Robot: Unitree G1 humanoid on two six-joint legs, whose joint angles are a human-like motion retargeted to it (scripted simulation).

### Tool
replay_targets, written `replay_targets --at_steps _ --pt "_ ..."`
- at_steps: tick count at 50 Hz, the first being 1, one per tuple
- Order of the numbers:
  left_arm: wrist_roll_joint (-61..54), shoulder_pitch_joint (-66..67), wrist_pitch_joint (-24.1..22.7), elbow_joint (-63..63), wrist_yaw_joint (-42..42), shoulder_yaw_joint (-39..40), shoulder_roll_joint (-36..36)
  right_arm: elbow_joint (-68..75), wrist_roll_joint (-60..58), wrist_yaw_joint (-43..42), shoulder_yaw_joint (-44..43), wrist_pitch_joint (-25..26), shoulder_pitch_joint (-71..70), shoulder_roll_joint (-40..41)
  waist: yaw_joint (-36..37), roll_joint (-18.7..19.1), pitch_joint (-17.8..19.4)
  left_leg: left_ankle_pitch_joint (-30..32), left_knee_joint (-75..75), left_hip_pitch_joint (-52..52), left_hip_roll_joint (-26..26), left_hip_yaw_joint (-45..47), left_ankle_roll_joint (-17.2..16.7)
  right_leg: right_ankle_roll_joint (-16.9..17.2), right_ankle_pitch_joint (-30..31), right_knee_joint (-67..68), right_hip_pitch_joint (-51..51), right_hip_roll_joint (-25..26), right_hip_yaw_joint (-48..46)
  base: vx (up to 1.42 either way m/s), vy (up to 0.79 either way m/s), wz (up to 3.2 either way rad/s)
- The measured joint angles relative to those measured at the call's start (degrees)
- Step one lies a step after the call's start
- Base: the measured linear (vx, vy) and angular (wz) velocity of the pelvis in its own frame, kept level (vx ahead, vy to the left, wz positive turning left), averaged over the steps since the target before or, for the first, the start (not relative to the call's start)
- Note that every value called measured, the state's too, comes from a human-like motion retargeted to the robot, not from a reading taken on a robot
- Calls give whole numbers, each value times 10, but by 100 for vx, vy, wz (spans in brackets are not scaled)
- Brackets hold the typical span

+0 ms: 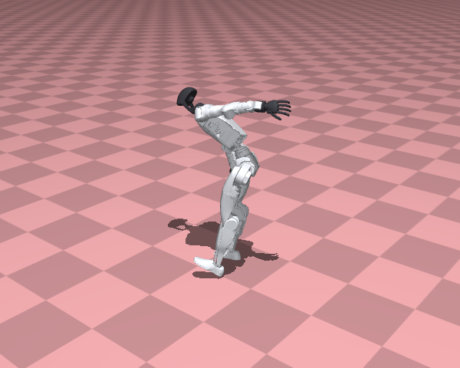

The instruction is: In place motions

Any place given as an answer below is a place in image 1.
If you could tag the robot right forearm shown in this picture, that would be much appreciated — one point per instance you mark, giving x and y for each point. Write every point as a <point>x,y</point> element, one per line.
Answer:
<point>231,158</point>

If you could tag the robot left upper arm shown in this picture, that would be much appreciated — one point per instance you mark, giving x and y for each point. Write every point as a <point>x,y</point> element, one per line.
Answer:
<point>204,113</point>

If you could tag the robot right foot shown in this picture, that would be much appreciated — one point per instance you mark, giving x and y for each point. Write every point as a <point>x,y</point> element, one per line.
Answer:
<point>234,255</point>

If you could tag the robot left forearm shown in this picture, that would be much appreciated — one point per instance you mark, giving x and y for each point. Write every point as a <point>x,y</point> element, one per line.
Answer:
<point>244,107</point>

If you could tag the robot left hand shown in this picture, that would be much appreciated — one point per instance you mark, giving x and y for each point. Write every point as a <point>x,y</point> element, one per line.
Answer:
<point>273,107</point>

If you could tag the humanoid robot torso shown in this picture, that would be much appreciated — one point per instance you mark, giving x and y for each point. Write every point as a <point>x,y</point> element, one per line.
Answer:
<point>231,135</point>

